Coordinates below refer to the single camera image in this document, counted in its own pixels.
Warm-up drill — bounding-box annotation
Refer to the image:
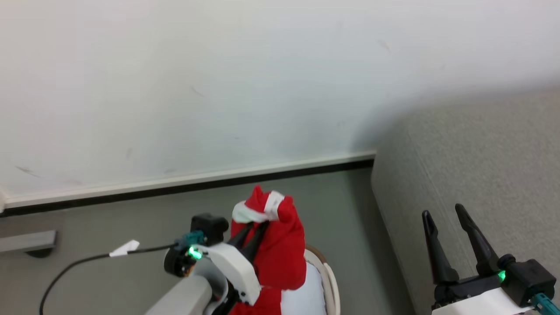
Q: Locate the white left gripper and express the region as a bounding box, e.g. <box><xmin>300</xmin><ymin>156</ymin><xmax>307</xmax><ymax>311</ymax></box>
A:
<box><xmin>195</xmin><ymin>221</ymin><xmax>270</xmax><ymax>306</ymax></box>

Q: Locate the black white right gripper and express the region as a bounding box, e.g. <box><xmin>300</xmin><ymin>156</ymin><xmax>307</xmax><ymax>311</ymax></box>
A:
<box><xmin>421</xmin><ymin>203</ymin><xmax>543</xmax><ymax>315</ymax></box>

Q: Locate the red and white garment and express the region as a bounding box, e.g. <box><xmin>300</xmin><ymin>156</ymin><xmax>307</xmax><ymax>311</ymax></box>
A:
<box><xmin>227</xmin><ymin>185</ymin><xmax>308</xmax><ymax>315</ymax></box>

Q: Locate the white laundry basket beige rim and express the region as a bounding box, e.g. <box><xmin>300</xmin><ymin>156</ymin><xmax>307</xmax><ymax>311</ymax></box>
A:
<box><xmin>280</xmin><ymin>244</ymin><xmax>341</xmax><ymax>315</ymax></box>

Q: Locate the grey fabric sofa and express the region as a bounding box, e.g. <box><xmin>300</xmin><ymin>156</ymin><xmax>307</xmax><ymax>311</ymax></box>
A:
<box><xmin>371</xmin><ymin>87</ymin><xmax>560</xmax><ymax>315</ymax></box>

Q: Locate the grey metal furniture foot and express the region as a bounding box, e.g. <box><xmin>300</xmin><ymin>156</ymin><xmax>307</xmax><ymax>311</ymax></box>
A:
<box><xmin>0</xmin><ymin>230</ymin><xmax>58</xmax><ymax>258</ymax></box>

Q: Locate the white black wall baseboard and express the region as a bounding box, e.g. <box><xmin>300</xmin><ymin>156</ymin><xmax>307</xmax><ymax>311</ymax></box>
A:
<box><xmin>0</xmin><ymin>151</ymin><xmax>377</xmax><ymax>217</ymax></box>

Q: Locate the white cable label tag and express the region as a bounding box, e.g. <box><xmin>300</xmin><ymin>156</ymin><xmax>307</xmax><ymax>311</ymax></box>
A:
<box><xmin>108</xmin><ymin>240</ymin><xmax>140</xmax><ymax>258</ymax></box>

